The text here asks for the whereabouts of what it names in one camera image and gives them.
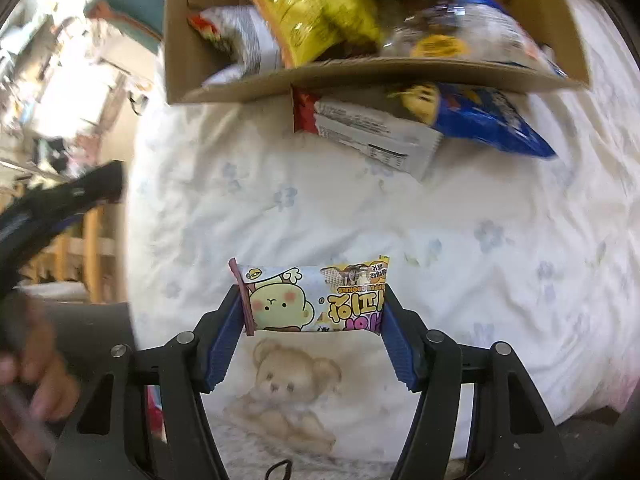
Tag white blue snack bag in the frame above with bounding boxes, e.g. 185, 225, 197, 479
384, 0, 569, 79

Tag red white snack bar wrapper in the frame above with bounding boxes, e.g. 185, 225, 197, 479
291, 87, 442, 181

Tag person's left hand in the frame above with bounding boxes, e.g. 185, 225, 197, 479
1, 292, 80, 422

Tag brown chocolate snack pack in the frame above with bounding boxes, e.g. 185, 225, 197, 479
393, 0, 470, 58

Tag wooden stool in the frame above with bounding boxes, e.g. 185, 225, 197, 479
18, 206, 117, 304

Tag white bear print bedsheet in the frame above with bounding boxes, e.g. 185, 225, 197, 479
121, 0, 640, 480

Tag black cable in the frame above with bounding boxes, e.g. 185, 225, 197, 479
264, 457, 294, 480

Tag dark blue snack bag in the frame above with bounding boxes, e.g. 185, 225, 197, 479
395, 82, 555, 158

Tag brown cardboard box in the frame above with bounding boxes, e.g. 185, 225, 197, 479
164, 0, 590, 104

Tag cartoon wafer snack pack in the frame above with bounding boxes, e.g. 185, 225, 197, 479
229, 256, 390, 336

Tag silver red chip bag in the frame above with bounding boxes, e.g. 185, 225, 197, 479
188, 6, 284, 87

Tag yellow crisp snack bag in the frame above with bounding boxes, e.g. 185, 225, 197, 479
250, 0, 382, 68

